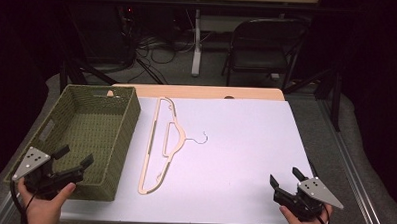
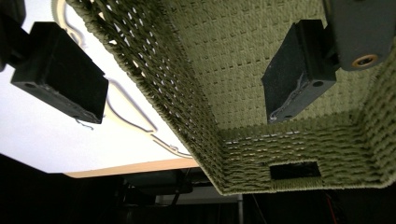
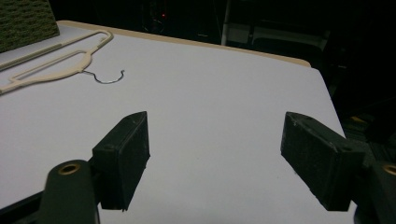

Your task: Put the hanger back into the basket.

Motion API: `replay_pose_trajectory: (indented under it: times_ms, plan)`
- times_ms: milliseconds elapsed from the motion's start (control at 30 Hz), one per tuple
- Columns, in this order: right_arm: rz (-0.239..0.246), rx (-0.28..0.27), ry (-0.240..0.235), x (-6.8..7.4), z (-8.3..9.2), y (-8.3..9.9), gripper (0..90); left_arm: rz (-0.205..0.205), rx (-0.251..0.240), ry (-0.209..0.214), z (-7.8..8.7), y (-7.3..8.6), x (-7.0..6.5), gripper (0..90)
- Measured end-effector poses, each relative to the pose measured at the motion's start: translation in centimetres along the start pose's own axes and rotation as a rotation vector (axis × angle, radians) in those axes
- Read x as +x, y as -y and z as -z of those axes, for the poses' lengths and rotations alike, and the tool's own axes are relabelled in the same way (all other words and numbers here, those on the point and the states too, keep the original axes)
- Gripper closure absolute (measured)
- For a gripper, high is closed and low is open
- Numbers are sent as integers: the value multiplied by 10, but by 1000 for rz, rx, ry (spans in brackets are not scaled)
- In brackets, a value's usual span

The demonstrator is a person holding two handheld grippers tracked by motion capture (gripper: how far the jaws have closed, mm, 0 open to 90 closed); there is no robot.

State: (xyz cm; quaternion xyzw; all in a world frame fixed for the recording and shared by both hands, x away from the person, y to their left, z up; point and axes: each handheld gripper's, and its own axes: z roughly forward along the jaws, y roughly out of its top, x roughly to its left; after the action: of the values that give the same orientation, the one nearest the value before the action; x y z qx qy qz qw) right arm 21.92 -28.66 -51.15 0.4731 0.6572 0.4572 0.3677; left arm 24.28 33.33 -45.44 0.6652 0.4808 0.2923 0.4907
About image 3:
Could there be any beige clothes hanger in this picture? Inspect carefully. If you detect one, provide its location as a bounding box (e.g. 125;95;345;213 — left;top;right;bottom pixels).
0;29;126;95

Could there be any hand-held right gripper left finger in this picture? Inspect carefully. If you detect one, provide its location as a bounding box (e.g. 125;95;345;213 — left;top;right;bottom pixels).
92;110;151;212

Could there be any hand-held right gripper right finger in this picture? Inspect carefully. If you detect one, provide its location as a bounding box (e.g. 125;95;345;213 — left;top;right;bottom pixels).
280;111;366;212

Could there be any green knitted garment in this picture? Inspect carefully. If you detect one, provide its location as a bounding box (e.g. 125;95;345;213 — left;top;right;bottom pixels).
0;0;61;54

